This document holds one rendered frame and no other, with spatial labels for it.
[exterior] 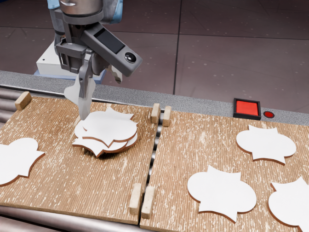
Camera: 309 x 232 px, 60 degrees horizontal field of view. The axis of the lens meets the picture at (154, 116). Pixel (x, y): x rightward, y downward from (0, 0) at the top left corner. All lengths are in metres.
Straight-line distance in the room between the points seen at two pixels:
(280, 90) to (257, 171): 2.10
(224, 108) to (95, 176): 0.43
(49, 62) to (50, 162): 0.51
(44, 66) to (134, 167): 0.62
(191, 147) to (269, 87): 2.11
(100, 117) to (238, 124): 0.36
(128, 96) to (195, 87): 1.72
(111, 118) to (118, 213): 0.24
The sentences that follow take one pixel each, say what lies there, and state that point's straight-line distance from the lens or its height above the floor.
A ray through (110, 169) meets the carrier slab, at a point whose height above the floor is 0.94.
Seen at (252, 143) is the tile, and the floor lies 0.95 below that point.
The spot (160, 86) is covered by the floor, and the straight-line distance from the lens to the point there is 2.53.
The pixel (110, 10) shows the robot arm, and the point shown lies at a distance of 1.02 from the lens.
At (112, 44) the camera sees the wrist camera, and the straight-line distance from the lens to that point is 0.51.
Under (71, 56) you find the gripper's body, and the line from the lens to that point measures 0.55.
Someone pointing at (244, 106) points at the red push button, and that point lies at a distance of 0.84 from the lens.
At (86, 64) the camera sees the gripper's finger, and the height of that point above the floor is 1.17.
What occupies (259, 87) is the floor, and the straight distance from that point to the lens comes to 2.70.
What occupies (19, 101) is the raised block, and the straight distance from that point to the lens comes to 0.85.
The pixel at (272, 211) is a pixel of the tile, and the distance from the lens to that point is 0.60.
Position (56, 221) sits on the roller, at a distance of 0.61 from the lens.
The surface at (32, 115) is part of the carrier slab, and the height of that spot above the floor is 0.94.
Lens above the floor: 1.42
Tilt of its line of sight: 41 degrees down
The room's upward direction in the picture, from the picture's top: straight up
